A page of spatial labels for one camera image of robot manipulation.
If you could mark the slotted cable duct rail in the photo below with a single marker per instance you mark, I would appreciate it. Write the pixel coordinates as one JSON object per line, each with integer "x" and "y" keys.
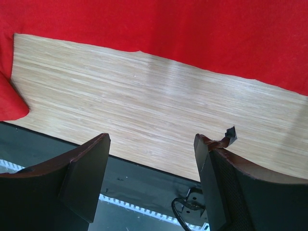
{"x": 6, "y": 166}

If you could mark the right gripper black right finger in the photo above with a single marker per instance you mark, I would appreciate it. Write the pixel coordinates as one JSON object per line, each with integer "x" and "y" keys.
{"x": 240, "y": 195}

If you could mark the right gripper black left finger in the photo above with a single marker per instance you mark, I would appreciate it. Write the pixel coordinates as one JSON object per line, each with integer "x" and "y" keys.
{"x": 60, "y": 194}

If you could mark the red t shirt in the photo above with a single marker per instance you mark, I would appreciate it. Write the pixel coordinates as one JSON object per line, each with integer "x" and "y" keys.
{"x": 266, "y": 40}

